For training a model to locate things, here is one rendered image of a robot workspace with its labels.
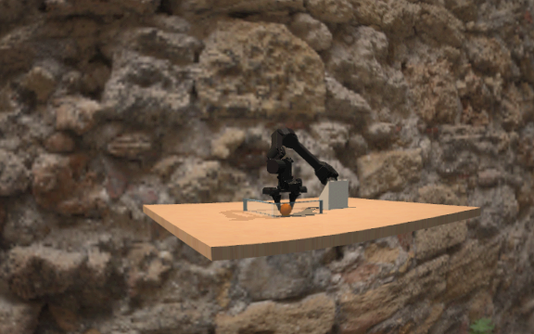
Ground low clear walls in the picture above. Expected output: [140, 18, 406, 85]
[243, 199, 323, 218]

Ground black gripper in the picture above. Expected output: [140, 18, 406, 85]
[262, 173, 308, 203]

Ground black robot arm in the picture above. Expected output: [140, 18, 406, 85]
[267, 127, 339, 191]

